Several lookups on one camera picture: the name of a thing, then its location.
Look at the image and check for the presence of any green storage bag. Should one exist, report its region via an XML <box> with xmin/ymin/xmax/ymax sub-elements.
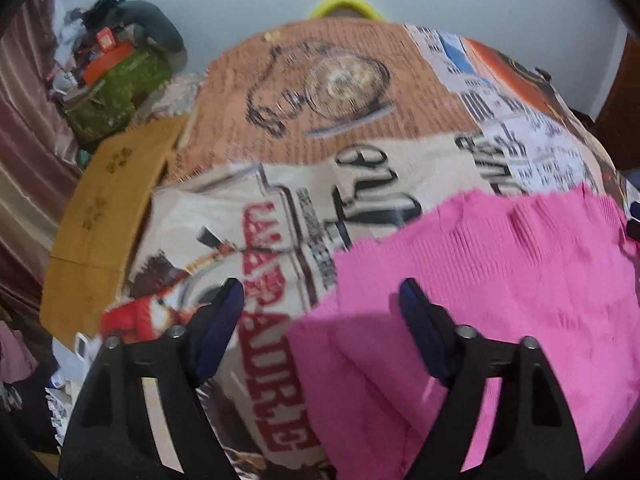
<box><xmin>62</xmin><ymin>50</ymin><xmax>172</xmax><ymax>151</ymax></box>

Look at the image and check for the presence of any pink knit cardigan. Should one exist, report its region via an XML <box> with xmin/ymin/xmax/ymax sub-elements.
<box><xmin>286</xmin><ymin>186</ymin><xmax>639</xmax><ymax>479</ymax></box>

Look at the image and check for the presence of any printed newspaper pattern bedspread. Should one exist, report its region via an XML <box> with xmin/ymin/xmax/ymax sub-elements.
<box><xmin>49</xmin><ymin>16</ymin><xmax>634</xmax><ymax>480</ymax></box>

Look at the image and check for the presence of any yellow curved tube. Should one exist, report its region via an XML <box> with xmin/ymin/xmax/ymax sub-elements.
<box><xmin>308</xmin><ymin>0</ymin><xmax>386</xmax><ymax>23</ymax></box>

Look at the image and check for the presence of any yellow cardboard box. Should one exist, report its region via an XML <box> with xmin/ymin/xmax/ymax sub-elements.
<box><xmin>39</xmin><ymin>115</ymin><xmax>189</xmax><ymax>349</ymax></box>

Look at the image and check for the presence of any dark grey plush toy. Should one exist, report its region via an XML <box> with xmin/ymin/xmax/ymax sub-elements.
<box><xmin>115</xmin><ymin>0</ymin><xmax>188</xmax><ymax>73</ymax></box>

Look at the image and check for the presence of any orange box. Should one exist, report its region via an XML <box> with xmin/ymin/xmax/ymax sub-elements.
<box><xmin>82</xmin><ymin>42</ymin><xmax>134</xmax><ymax>86</ymax></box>

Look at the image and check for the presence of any striped pink beige curtain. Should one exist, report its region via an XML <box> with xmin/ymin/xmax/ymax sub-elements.
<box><xmin>1</xmin><ymin>0</ymin><xmax>79</xmax><ymax>310</ymax></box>

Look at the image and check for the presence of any brown wooden door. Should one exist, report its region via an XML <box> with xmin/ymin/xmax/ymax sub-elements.
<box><xmin>596</xmin><ymin>35</ymin><xmax>640</xmax><ymax>170</ymax></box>

